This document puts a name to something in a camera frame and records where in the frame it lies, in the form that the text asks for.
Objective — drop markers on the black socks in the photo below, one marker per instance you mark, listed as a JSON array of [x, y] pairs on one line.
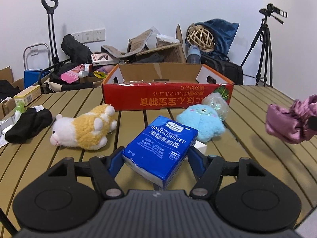
[[29, 126]]

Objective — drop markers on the grey fleece insoles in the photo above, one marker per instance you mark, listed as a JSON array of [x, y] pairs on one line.
[[138, 42]]

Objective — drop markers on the blue box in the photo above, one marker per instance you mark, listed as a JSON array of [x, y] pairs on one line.
[[32, 76]]

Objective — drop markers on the black rolled bag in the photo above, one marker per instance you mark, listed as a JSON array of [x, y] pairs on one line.
[[75, 49]]

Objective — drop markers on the black clothes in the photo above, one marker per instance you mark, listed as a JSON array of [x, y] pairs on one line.
[[7, 88]]

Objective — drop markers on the black hand trolley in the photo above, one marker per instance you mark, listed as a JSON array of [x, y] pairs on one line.
[[50, 29]]

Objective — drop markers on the yellow green snack packet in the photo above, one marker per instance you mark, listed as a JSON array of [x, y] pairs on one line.
[[100, 74]]

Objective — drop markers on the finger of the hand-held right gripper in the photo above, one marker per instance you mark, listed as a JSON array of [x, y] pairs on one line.
[[313, 123]]

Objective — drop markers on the small white bottle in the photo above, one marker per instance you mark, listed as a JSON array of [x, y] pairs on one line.
[[85, 70]]

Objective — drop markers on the green spray bottle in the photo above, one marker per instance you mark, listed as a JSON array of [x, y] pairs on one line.
[[20, 109]]

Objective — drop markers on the blue plush monster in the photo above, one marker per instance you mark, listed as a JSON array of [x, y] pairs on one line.
[[200, 124]]

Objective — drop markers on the blue tissue pack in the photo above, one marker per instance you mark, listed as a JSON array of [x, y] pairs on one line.
[[158, 148]]

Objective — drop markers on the pink packet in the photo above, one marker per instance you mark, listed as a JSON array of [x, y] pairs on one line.
[[71, 74]]

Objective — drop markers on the open brown cardboard box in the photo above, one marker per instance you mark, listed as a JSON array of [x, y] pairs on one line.
[[171, 50]]

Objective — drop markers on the white box with black picture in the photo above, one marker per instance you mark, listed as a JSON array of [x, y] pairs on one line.
[[104, 59]]

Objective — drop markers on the black suitcase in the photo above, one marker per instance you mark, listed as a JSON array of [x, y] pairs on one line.
[[227, 70]]

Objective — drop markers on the yellow carton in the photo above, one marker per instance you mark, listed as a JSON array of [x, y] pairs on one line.
[[27, 94]]

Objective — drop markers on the white wall socket strip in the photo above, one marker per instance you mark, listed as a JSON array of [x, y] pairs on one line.
[[89, 36]]

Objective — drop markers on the white paper leaflet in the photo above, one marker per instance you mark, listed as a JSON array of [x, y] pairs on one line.
[[3, 142]]

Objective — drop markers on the chrome folding frame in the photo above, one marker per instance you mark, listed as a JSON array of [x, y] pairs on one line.
[[27, 52]]

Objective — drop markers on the blue baby bottle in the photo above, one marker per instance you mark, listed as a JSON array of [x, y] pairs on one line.
[[193, 54]]

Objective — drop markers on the pink satin cloth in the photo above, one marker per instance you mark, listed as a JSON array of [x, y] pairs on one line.
[[284, 121]]

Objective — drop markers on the blue fabric bag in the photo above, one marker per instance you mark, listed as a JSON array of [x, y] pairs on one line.
[[225, 34]]

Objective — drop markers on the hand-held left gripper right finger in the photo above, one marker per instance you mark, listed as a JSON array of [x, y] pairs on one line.
[[194, 160]]

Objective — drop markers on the white plastic container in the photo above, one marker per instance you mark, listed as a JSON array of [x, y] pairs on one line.
[[167, 39]]

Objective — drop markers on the wicker ball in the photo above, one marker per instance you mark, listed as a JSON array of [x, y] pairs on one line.
[[200, 38]]

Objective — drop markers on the red cardboard box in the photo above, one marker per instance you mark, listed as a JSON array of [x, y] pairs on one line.
[[161, 96]]

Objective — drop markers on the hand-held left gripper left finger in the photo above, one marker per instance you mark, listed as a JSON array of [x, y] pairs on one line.
[[115, 161]]

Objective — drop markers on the small white block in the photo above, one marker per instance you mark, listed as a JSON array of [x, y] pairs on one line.
[[201, 147]]

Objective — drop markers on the brown cardboard box with clothes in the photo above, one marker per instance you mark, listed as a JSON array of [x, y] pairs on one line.
[[7, 73]]

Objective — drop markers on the silver blister pack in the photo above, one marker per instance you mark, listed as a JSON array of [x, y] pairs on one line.
[[7, 125]]

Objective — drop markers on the black camera tripod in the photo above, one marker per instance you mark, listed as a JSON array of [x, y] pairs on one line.
[[265, 42]]

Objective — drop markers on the yellow and white plush toy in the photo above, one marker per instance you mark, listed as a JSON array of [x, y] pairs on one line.
[[84, 129]]

